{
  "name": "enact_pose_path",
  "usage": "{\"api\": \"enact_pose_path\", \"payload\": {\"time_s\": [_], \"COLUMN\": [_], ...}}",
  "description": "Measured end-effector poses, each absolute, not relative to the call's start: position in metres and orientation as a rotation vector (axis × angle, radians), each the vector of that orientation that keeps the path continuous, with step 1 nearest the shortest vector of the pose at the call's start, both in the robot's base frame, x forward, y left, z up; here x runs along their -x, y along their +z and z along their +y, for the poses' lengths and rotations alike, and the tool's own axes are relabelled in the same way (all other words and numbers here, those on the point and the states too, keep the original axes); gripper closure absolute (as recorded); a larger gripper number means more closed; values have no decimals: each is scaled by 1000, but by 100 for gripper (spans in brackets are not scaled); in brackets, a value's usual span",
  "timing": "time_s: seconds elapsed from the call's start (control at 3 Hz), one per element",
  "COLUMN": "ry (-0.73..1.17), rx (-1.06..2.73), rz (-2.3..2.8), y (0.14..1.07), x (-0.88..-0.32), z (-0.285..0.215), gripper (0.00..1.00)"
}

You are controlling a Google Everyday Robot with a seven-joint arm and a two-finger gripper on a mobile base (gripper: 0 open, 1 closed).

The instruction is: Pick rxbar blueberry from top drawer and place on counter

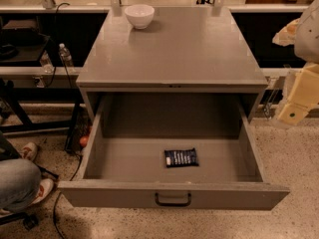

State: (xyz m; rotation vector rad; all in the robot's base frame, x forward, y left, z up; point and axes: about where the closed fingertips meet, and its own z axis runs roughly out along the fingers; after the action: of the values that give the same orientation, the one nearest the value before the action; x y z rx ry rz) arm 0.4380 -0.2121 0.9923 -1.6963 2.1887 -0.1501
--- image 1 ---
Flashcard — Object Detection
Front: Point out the white orange sneaker near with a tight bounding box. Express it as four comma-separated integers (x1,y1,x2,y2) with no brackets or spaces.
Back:
32,178,54,204

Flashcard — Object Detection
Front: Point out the black desk frame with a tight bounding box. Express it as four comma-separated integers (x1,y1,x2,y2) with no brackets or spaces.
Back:
0,78,83,152

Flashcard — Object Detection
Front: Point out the orange ball under cabinet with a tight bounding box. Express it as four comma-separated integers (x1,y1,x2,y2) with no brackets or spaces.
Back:
79,135,89,147

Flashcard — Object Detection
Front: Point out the grey open top drawer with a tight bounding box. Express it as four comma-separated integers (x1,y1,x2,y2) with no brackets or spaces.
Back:
59,93,289,210

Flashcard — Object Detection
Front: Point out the grey metal cabinet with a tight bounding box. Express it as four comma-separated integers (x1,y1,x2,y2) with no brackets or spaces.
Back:
77,6,267,118

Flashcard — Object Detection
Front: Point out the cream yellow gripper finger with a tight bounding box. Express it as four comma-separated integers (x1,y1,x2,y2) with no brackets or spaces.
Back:
272,19,299,47
276,63,319,126

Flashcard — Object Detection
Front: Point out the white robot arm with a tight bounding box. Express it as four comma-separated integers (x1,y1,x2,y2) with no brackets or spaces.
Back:
272,0,319,127

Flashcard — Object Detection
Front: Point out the clear plastic water bottle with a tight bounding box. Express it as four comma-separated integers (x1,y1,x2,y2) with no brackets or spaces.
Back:
59,43,74,69

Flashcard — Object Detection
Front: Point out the black drawer handle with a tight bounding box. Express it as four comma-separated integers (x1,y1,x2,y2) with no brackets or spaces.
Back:
155,193,192,207

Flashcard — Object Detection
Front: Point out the dark blue rxbar wrapper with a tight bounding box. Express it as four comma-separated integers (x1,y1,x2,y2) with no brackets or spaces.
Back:
164,148,198,168

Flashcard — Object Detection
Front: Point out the white orange sneaker far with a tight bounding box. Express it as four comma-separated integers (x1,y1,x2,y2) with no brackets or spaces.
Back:
20,142,38,161

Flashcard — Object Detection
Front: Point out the black floor cable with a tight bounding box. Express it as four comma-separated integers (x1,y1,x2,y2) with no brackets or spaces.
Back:
52,154,84,239

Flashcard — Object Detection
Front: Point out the white ceramic bowl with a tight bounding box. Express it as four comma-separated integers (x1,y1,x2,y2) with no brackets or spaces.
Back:
125,4,155,29

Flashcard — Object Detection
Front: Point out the person's leg in jeans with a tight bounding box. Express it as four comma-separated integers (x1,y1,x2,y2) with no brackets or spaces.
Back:
0,133,41,213

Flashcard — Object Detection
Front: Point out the white orange sneaker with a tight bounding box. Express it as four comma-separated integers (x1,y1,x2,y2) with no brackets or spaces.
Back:
20,142,38,161
32,178,54,204

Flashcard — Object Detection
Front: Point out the clear plastic cup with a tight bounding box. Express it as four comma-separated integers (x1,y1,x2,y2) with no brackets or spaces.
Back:
40,52,54,74

